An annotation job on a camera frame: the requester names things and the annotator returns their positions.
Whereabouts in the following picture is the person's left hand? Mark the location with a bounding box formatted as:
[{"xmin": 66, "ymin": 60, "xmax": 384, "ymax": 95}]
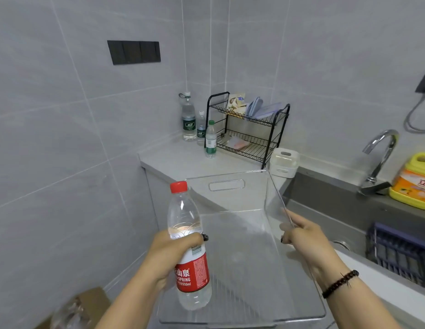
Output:
[{"xmin": 146, "ymin": 230, "xmax": 209, "ymax": 289}]

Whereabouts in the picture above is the person's right hand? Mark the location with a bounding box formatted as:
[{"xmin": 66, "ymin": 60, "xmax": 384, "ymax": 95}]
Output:
[{"xmin": 280, "ymin": 210, "xmax": 340, "ymax": 282}]

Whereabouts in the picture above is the red label water bottle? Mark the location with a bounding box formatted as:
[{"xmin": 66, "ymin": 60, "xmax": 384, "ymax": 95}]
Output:
[{"xmin": 167, "ymin": 181, "xmax": 213, "ymax": 311}]

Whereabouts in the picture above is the clear plastic storage bin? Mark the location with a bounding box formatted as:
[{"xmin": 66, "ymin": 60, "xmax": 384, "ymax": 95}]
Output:
[{"xmin": 157, "ymin": 169, "xmax": 327, "ymax": 325}]

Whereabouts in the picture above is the person's left forearm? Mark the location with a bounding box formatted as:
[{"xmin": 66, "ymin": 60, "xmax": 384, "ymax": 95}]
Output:
[{"xmin": 94, "ymin": 268, "xmax": 169, "ymax": 329}]

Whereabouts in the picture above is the person's right forearm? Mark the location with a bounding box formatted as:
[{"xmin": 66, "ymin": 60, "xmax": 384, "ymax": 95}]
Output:
[{"xmin": 319, "ymin": 271, "xmax": 403, "ymax": 329}]

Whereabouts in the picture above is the stainless steel sink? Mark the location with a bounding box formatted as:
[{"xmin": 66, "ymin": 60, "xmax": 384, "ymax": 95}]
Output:
[{"xmin": 280, "ymin": 167, "xmax": 425, "ymax": 292}]

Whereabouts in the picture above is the white plastic container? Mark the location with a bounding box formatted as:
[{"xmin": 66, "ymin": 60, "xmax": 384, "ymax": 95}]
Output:
[{"xmin": 269, "ymin": 147, "xmax": 299, "ymax": 179}]

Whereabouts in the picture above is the pink sponge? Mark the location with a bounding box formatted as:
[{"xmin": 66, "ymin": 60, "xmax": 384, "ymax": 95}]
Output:
[{"xmin": 227, "ymin": 136, "xmax": 251, "ymax": 150}]

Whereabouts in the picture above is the medium green label water bottle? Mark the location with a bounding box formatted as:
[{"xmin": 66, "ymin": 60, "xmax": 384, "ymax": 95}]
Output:
[{"xmin": 205, "ymin": 120, "xmax": 217, "ymax": 159}]

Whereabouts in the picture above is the small green label water bottle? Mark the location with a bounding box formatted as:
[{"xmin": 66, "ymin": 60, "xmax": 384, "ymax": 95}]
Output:
[{"xmin": 197, "ymin": 111, "xmax": 206, "ymax": 146}]

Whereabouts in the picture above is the chrome faucet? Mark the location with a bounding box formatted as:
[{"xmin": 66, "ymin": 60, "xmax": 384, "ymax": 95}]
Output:
[{"xmin": 358, "ymin": 129, "xmax": 400, "ymax": 196}]

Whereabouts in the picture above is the dark blue drainer basket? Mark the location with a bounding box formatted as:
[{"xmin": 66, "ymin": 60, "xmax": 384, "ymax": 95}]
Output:
[{"xmin": 365, "ymin": 223, "xmax": 425, "ymax": 291}]

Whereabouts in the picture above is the pale lilac cloth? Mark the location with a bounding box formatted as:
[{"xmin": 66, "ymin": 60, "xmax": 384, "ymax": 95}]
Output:
[{"xmin": 260, "ymin": 102, "xmax": 286, "ymax": 119}]

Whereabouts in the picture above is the cardboard box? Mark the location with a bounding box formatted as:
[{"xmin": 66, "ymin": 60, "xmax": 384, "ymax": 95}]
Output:
[{"xmin": 34, "ymin": 287, "xmax": 112, "ymax": 329}]

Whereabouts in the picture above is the large green label water bottle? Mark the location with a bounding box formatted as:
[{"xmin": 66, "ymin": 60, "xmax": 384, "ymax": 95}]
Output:
[{"xmin": 179, "ymin": 92, "xmax": 197, "ymax": 142}]

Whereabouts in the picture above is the yellow dish detergent bottle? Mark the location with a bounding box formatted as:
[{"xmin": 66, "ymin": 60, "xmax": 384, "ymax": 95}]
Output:
[{"xmin": 389, "ymin": 152, "xmax": 425, "ymax": 211}]

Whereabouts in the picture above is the beige snack packet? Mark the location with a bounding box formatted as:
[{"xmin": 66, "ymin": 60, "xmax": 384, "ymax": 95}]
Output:
[{"xmin": 227, "ymin": 93, "xmax": 247, "ymax": 117}]

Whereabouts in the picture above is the clear plastic bag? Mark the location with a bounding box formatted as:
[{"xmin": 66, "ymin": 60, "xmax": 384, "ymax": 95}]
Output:
[{"xmin": 50, "ymin": 296, "xmax": 91, "ymax": 329}]

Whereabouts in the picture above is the dark beaded bracelet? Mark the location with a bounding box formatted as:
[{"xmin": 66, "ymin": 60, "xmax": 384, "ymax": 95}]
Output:
[{"xmin": 321, "ymin": 270, "xmax": 359, "ymax": 299}]

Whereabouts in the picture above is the black two-tier wire rack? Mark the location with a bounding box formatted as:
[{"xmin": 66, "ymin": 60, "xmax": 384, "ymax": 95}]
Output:
[{"xmin": 206, "ymin": 92, "xmax": 291, "ymax": 170}]

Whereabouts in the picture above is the grey cable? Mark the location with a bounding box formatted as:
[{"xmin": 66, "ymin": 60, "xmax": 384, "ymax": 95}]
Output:
[{"xmin": 404, "ymin": 82, "xmax": 425, "ymax": 133}]

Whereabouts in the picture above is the black wall switch panel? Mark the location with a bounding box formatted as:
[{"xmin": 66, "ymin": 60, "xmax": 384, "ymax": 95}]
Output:
[{"xmin": 107, "ymin": 40, "xmax": 162, "ymax": 66}]

